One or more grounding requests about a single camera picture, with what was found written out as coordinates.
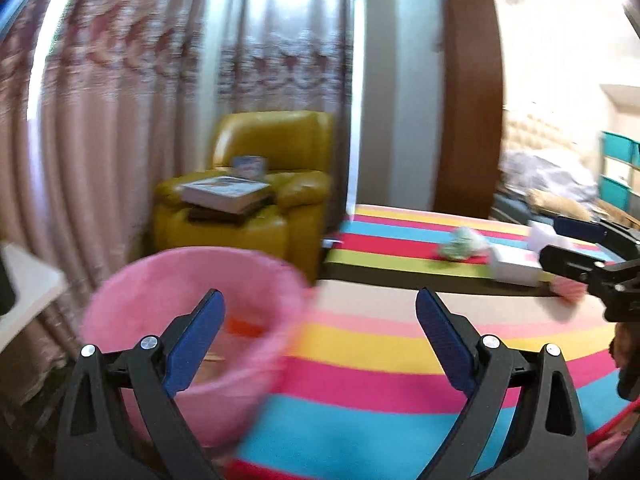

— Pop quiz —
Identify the bin with pink bag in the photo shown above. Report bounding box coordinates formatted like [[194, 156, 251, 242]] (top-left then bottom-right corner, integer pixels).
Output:
[[81, 247, 312, 450]]

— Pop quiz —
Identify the rainbow striped tablecloth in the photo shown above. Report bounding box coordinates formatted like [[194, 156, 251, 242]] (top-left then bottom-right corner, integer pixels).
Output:
[[235, 204, 640, 480]]

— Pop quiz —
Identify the white shelf board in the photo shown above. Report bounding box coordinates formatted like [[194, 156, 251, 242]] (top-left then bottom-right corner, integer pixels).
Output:
[[0, 241, 69, 352]]

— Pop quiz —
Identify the beige storage bin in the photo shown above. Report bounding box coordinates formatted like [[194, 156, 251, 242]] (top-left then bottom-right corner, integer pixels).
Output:
[[602, 154, 634, 181]]

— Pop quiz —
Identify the large flat book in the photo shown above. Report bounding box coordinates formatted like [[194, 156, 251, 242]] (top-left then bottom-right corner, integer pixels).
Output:
[[179, 175, 274, 214]]

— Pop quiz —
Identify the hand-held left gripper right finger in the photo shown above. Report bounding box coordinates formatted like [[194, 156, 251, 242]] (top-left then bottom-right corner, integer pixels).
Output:
[[416, 287, 588, 480]]

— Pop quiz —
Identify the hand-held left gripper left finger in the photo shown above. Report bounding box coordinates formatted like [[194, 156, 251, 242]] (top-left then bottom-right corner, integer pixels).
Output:
[[55, 288, 226, 480]]

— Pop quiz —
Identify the plain pink foam net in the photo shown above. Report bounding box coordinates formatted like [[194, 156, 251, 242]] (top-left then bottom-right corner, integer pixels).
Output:
[[549, 277, 589, 304]]

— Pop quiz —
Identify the narrow pink lace curtain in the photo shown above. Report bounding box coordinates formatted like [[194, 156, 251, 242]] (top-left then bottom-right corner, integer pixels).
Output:
[[220, 0, 357, 128]]

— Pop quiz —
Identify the wide pink lace curtain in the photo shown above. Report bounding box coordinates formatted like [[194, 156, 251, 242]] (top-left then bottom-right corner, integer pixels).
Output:
[[0, 0, 242, 411]]

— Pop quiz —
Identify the white tissue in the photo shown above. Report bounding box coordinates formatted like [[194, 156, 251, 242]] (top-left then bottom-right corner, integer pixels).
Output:
[[528, 220, 572, 252]]

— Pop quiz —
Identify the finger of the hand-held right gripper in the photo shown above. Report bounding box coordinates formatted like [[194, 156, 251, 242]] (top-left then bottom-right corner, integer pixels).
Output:
[[538, 243, 640, 306], [554, 215, 640, 261]]

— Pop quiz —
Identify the small blue printed box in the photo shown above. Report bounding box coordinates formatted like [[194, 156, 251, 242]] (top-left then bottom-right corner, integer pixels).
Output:
[[230, 154, 267, 177]]

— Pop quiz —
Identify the yellow leather armchair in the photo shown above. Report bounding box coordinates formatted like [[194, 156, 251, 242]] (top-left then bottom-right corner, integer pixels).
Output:
[[152, 110, 334, 282]]

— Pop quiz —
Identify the white box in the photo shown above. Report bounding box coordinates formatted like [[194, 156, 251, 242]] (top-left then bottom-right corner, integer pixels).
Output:
[[487, 244, 546, 287]]

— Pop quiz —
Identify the gold striped pillow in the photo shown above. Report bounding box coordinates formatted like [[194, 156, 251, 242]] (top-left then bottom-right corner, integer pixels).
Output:
[[529, 189, 594, 217]]

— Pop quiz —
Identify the green patterned wrapper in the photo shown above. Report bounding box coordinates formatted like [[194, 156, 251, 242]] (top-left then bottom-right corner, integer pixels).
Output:
[[439, 226, 489, 262]]

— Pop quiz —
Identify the brown wooden door frame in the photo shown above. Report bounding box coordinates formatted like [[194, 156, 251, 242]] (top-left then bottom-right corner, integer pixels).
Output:
[[434, 0, 505, 219]]

